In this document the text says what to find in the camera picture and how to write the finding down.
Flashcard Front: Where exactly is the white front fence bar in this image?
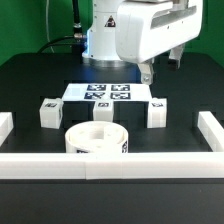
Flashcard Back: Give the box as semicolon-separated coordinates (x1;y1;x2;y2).
0;152;224;180

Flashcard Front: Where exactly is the white right fence piece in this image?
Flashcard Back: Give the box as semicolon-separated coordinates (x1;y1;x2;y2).
197;111;224;152

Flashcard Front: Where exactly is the white fence piece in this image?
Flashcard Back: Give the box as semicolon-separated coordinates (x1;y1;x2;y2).
197;111;224;152
0;112;14;147

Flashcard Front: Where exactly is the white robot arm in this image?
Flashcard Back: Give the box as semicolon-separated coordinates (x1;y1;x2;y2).
83;0;203;85

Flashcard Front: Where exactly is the white fiducial marker sheet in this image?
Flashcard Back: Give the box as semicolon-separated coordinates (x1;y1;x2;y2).
62;83;152;102

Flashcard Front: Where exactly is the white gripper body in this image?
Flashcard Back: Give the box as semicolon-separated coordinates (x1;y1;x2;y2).
115;0;203;63

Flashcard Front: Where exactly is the thin white cable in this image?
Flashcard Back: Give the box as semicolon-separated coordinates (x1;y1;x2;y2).
45;0;55;54

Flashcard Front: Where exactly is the white left fence piece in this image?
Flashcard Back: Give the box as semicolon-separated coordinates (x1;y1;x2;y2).
0;112;14;147

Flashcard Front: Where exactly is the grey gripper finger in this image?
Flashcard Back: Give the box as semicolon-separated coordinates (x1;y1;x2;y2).
168;44;185;69
138;59;154;84

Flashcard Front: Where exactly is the white round stool seat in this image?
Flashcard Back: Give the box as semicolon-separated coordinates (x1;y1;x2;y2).
65;121;129;154

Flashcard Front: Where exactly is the black thick cable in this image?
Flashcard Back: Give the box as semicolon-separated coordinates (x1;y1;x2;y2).
37;0;88;54

